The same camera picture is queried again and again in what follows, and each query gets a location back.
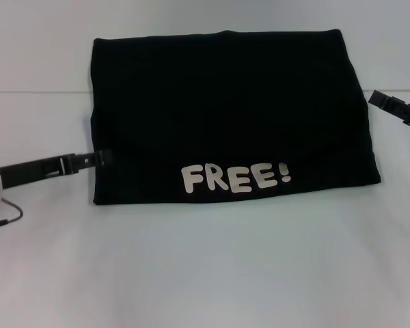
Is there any black shirt with white print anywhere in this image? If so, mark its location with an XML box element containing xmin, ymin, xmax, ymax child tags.
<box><xmin>87</xmin><ymin>29</ymin><xmax>384</xmax><ymax>206</ymax></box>

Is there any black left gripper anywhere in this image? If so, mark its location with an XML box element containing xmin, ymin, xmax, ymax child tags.
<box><xmin>0</xmin><ymin>148</ymin><xmax>114</xmax><ymax>189</ymax></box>

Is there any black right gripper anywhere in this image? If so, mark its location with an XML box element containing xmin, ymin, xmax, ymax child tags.
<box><xmin>367</xmin><ymin>89</ymin><xmax>410</xmax><ymax>133</ymax></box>

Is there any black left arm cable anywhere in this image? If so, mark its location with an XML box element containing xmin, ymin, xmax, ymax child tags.
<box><xmin>0</xmin><ymin>197</ymin><xmax>24</xmax><ymax>232</ymax></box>

